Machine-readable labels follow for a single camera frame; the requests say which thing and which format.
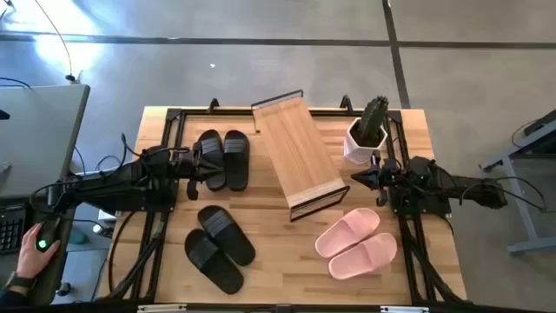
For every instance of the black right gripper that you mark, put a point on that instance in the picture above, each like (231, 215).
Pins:
(393, 176)

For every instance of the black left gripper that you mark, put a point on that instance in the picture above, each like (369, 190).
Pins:
(189, 165)

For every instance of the black rubber slide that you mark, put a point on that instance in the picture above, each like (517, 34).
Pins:
(236, 169)
(213, 263)
(226, 235)
(213, 137)

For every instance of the pink rubber slide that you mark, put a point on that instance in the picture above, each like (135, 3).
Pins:
(347, 232)
(362, 256)

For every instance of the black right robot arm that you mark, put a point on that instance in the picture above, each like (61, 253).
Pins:
(478, 191)

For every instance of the person's forearm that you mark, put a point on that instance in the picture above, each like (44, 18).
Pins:
(11, 297)

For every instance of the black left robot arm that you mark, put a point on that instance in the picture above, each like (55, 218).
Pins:
(113, 187)

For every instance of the white hexagonal plant pot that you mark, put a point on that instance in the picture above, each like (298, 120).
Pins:
(358, 154)

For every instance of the green cactus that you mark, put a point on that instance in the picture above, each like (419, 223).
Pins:
(373, 115)

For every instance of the white power strip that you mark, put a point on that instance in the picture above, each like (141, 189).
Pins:
(106, 215)

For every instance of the small bottle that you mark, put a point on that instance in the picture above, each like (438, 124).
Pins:
(101, 230)

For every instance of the teal object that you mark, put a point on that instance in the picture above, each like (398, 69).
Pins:
(78, 237)

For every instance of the grey office desk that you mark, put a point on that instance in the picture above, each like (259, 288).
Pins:
(39, 139)

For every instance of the black computer mouse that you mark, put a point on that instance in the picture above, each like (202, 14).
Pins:
(43, 237)

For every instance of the grey metal-legged desk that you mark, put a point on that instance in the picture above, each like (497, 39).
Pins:
(532, 245)

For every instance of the black caster wheel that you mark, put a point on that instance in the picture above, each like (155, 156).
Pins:
(64, 289)

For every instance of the black flat device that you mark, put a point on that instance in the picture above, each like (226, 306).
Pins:
(543, 124)

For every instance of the person's hand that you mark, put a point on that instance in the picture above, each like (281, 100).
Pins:
(30, 261)

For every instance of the black keyboard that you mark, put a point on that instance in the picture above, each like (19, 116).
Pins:
(11, 232)

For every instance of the person's wristwatch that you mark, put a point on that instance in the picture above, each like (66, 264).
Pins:
(19, 281)

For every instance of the black aluminium table frame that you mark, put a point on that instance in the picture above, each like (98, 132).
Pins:
(195, 112)

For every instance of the wooden shelf black metal frame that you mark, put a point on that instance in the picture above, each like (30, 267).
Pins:
(299, 152)

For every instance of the silver metal bracket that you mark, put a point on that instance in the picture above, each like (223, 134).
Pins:
(404, 309)
(163, 308)

